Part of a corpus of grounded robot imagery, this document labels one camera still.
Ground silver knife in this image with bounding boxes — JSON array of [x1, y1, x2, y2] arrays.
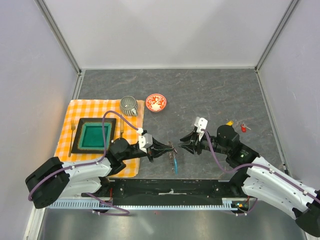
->
[[120, 116, 125, 138]]

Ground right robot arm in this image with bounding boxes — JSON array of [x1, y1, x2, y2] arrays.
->
[[179, 124, 320, 238]]

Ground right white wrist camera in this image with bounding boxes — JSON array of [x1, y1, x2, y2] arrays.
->
[[194, 116, 208, 134]]

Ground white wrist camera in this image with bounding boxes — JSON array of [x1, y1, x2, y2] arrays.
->
[[194, 116, 208, 134], [136, 127, 153, 153]]

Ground blue tag keyring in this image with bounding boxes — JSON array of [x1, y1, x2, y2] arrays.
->
[[167, 141, 178, 174]]

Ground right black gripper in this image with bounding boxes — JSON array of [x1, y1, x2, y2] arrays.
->
[[177, 129, 230, 156]]

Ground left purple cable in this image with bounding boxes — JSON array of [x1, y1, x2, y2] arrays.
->
[[27, 110, 144, 216]]

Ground red white patterned bowl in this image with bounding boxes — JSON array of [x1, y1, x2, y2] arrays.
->
[[145, 93, 167, 113]]

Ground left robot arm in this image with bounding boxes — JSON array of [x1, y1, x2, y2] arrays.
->
[[25, 134, 176, 209]]

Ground red tag key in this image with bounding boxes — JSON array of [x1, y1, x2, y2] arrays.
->
[[240, 123, 252, 133]]

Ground black teal square plate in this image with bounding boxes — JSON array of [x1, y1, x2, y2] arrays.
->
[[71, 118, 117, 154]]

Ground orange checkered cloth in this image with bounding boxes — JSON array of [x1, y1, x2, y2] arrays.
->
[[54, 99, 145, 178]]

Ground silver fork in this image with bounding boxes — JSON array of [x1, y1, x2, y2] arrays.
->
[[68, 120, 76, 158]]

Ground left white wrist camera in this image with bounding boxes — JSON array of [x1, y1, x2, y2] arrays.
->
[[136, 127, 153, 153]]

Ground slotted cable duct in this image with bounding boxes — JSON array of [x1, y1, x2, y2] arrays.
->
[[47, 198, 242, 211]]

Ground grey striped mug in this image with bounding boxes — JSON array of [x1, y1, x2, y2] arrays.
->
[[120, 96, 139, 117]]

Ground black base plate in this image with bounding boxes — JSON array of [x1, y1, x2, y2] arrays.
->
[[95, 178, 247, 206]]

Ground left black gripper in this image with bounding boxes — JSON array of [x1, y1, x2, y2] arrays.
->
[[121, 136, 174, 162]]

